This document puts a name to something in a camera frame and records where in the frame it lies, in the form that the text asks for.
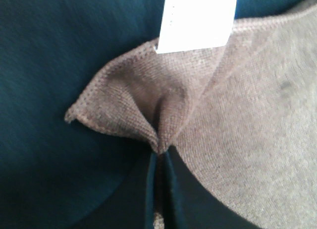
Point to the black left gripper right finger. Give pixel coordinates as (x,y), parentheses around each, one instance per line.
(188,205)

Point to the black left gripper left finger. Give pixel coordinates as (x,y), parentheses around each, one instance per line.
(149,214)

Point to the brown towel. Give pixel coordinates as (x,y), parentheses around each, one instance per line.
(243,117)

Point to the white towel label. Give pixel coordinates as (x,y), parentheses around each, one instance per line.
(195,24)

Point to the black table cloth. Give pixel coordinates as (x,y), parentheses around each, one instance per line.
(56,174)

